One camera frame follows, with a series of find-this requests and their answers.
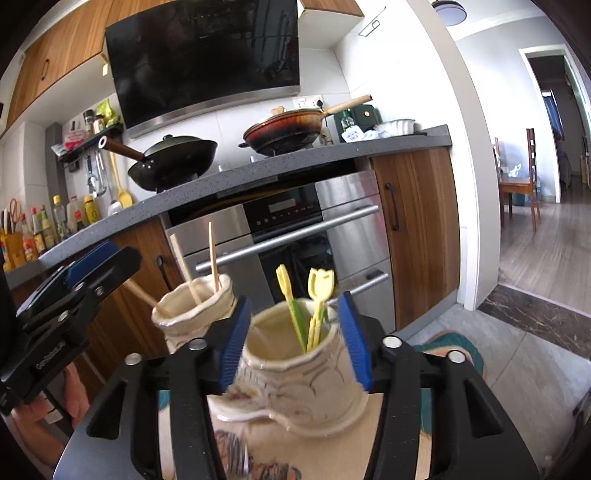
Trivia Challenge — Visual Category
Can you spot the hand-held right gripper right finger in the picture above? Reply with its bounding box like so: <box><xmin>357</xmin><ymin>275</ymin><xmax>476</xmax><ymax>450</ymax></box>
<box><xmin>336</xmin><ymin>292</ymin><xmax>509</xmax><ymax>480</ymax></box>

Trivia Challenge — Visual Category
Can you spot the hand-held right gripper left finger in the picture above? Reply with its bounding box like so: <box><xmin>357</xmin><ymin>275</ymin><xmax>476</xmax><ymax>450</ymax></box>
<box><xmin>85</xmin><ymin>296</ymin><xmax>253</xmax><ymax>480</ymax></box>

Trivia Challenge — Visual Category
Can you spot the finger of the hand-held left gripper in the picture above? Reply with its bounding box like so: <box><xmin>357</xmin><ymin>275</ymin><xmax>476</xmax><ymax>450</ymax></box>
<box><xmin>18</xmin><ymin>240</ymin><xmax>122</xmax><ymax>324</ymax></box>
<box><xmin>23</xmin><ymin>247</ymin><xmax>141</xmax><ymax>344</ymax></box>

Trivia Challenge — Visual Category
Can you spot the wooden chopstick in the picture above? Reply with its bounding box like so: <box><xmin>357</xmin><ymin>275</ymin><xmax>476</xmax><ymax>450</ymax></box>
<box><xmin>209</xmin><ymin>222</ymin><xmax>220</xmax><ymax>292</ymax></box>
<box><xmin>122</xmin><ymin>279</ymin><xmax>171</xmax><ymax>318</ymax></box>
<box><xmin>170</xmin><ymin>234</ymin><xmax>201</xmax><ymax>305</ymax></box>

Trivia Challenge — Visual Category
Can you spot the yellow tulip-shaped pick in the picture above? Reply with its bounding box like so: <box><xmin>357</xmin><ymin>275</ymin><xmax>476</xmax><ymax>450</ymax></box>
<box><xmin>307</xmin><ymin>268</ymin><xmax>335</xmax><ymax>349</ymax></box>

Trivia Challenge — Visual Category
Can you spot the yellow pick with green handle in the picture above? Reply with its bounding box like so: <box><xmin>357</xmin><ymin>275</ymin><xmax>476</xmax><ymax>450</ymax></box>
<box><xmin>276</xmin><ymin>264</ymin><xmax>308</xmax><ymax>354</ymax></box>

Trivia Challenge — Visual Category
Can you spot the white floral ceramic utensil holder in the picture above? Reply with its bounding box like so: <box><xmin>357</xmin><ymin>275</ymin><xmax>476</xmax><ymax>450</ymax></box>
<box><xmin>151</xmin><ymin>273</ymin><xmax>370</xmax><ymax>437</ymax></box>

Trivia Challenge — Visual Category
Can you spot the person's left hand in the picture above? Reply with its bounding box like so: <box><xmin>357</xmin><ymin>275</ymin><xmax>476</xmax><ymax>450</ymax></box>
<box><xmin>9</xmin><ymin>362</ymin><xmax>92</xmax><ymax>462</ymax></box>

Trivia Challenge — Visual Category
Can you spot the large wooden cabinet door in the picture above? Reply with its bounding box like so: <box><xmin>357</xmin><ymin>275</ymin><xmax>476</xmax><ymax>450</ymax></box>
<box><xmin>9</xmin><ymin>217</ymin><xmax>185</xmax><ymax>398</ymax></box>

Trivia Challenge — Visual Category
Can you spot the row of sauce bottles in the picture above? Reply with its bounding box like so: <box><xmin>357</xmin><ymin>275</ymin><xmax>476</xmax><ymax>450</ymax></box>
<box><xmin>0</xmin><ymin>194</ymin><xmax>103</xmax><ymax>273</ymax></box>

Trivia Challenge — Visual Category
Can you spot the yellow spatula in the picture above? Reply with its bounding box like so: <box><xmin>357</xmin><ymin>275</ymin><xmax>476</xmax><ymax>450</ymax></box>
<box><xmin>108</xmin><ymin>150</ymin><xmax>134</xmax><ymax>208</ymax></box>

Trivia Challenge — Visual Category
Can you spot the hanging metal utensil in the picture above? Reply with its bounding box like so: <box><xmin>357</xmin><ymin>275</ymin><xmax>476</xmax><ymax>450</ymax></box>
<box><xmin>85</xmin><ymin>154</ymin><xmax>108</xmax><ymax>197</ymax></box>

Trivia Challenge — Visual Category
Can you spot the white ceramic holder tray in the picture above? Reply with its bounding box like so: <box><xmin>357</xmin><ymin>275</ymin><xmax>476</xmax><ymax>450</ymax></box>
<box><xmin>208</xmin><ymin>392</ymin><xmax>370</xmax><ymax>437</ymax></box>

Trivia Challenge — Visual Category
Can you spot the printed teal and beige cloth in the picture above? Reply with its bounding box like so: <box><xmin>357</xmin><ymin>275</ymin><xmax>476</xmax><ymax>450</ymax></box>
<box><xmin>157</xmin><ymin>330</ymin><xmax>485</xmax><ymax>480</ymax></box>

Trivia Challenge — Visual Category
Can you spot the narrow wooden cabinet door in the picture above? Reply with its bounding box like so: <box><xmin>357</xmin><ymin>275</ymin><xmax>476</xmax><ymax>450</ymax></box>
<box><xmin>369</xmin><ymin>148</ymin><xmax>460</xmax><ymax>330</ymax></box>

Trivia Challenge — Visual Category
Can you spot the stainless steel oven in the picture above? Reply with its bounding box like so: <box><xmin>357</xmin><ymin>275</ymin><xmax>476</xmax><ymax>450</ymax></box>
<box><xmin>164</xmin><ymin>168</ymin><xmax>398</xmax><ymax>333</ymax></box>

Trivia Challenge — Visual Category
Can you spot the green packet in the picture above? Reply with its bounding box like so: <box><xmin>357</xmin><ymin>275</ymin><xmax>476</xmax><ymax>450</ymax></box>
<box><xmin>95</xmin><ymin>99</ymin><xmax>121</xmax><ymax>127</ymax></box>

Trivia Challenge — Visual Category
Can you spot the grey speckled countertop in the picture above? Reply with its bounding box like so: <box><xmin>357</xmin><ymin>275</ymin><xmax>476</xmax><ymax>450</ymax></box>
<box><xmin>0</xmin><ymin>124</ymin><xmax>451</xmax><ymax>289</ymax></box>

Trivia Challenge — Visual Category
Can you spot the wooden upper cabinet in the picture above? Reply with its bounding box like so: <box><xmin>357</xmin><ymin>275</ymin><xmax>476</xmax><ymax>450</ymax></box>
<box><xmin>4</xmin><ymin>0</ymin><xmax>112</xmax><ymax>134</ymax></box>

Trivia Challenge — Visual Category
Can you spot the glass bottle with label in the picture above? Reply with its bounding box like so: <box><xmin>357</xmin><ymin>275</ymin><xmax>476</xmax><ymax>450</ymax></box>
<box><xmin>339</xmin><ymin>111</ymin><xmax>363</xmax><ymax>143</ymax></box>

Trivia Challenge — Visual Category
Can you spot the brown frying pan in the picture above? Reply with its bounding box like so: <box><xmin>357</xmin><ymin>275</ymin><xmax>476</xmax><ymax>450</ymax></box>
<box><xmin>243</xmin><ymin>95</ymin><xmax>372</xmax><ymax>153</ymax></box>

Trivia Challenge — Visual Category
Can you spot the white fluted dish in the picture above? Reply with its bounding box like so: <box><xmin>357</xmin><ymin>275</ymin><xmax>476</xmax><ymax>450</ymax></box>
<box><xmin>373</xmin><ymin>119</ymin><xmax>416</xmax><ymax>137</ymax></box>

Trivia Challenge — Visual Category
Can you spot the wooden dining chair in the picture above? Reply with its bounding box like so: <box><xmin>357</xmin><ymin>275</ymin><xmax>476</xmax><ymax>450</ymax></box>
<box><xmin>496</xmin><ymin>178</ymin><xmax>541</xmax><ymax>217</ymax></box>

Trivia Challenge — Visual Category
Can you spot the black range hood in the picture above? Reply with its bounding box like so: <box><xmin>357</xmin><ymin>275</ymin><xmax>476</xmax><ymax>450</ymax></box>
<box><xmin>105</xmin><ymin>0</ymin><xmax>301</xmax><ymax>139</ymax></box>

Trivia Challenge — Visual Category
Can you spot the round ceiling lamp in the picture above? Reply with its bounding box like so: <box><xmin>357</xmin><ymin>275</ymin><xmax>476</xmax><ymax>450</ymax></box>
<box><xmin>431</xmin><ymin>0</ymin><xmax>468</xmax><ymax>26</ymax></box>

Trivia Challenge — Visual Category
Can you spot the black wall shelf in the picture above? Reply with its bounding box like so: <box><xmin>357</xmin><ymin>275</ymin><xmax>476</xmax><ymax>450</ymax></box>
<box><xmin>58</xmin><ymin>122</ymin><xmax>125</xmax><ymax>164</ymax></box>

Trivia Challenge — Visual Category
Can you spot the black wok with wooden handle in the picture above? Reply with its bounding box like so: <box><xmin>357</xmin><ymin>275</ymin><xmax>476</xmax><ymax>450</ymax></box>
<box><xmin>99</xmin><ymin>135</ymin><xmax>219</xmax><ymax>192</ymax></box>

